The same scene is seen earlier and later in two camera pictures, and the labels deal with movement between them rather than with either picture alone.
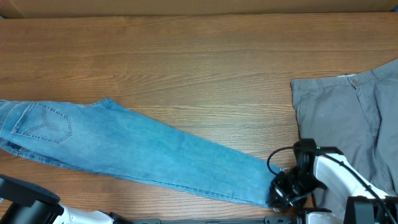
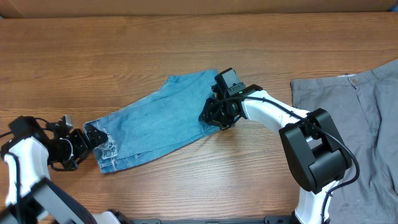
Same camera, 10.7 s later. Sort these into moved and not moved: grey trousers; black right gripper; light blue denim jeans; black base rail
Moved: light blue denim jeans; black right gripper
Not moved: grey trousers; black base rail
